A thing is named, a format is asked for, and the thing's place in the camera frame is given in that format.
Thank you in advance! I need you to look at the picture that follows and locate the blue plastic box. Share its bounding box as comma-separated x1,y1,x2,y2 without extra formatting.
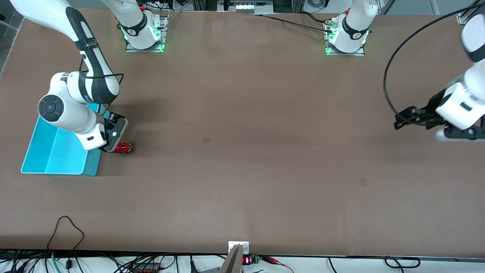
21,103,111,177

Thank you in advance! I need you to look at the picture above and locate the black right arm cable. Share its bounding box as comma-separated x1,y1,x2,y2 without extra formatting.
79,57,125,114

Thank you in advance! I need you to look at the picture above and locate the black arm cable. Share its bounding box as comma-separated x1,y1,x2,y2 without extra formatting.
383,3,482,115
79,57,125,114

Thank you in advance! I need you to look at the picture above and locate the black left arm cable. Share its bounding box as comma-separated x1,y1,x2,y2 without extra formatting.
383,3,482,115

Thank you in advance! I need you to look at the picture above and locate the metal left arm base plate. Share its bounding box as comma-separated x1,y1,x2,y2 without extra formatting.
325,19,366,56

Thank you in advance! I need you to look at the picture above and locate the thin black looped cable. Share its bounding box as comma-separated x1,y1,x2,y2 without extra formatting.
47,216,85,270

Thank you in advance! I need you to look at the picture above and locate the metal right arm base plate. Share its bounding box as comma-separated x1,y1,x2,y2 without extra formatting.
125,11,169,53

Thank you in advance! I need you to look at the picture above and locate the aluminium corner bracket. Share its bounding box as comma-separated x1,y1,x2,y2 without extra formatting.
456,9,474,26

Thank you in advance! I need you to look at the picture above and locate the short black table cable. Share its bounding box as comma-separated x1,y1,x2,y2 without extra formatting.
299,11,331,25

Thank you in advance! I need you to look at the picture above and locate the black coiled cable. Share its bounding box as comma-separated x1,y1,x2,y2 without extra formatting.
384,256,421,269

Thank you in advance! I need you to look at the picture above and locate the long black table cable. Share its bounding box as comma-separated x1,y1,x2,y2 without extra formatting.
251,13,335,33

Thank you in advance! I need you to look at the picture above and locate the silver metal bracket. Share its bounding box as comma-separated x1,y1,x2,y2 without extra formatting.
228,241,250,255

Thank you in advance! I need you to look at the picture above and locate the grey camera mount bar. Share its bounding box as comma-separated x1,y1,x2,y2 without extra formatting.
219,244,243,273

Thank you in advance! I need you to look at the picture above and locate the aluminium frame with white device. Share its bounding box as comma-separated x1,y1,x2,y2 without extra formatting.
191,0,304,14

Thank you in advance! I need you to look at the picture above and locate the red clip lead wire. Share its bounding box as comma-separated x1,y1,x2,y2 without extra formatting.
261,256,295,273

